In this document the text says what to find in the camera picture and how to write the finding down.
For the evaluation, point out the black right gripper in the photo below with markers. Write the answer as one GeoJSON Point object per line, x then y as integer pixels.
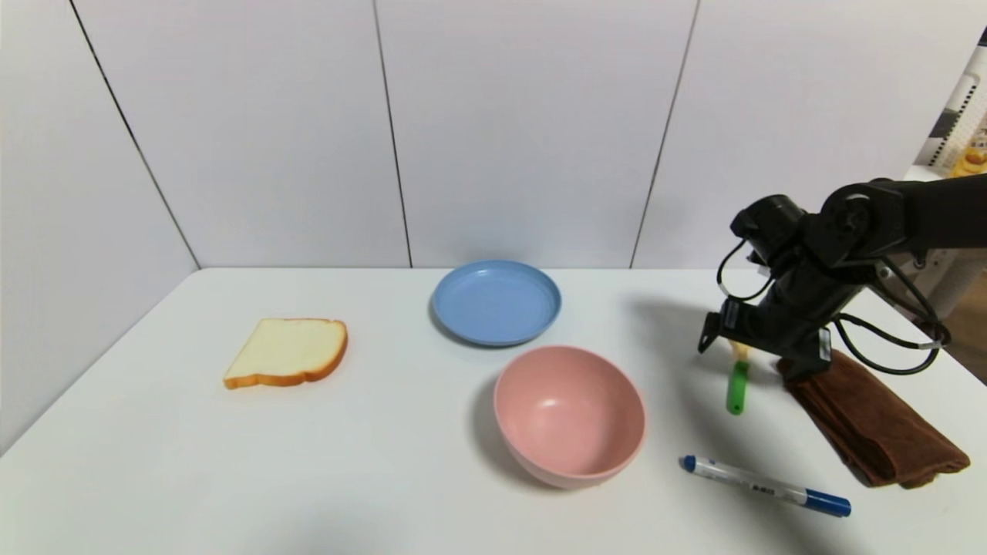
{"type": "Point", "coordinates": [811, 348]}

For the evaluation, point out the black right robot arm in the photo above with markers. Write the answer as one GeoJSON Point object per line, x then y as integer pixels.
{"type": "Point", "coordinates": [925, 216]}

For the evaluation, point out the blue plate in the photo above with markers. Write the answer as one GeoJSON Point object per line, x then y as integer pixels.
{"type": "Point", "coordinates": [493, 304]}

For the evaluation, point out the folded brown towel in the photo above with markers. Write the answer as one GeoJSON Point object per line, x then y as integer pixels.
{"type": "Point", "coordinates": [871, 416]}

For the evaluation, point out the blue and white marker pen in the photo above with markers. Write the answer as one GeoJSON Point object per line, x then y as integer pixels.
{"type": "Point", "coordinates": [763, 487]}

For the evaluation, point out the white background stand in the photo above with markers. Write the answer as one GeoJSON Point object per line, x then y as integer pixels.
{"type": "Point", "coordinates": [952, 281]}

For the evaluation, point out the pink bowl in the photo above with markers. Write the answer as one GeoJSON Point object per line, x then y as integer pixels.
{"type": "Point", "coordinates": [567, 416]}

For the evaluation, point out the yellow toy figure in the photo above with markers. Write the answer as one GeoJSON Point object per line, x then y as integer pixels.
{"type": "Point", "coordinates": [975, 158]}

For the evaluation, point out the white pegboard shelf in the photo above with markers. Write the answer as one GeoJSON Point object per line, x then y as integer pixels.
{"type": "Point", "coordinates": [956, 108]}

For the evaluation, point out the toy bread slice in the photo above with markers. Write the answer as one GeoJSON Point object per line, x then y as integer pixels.
{"type": "Point", "coordinates": [285, 351]}

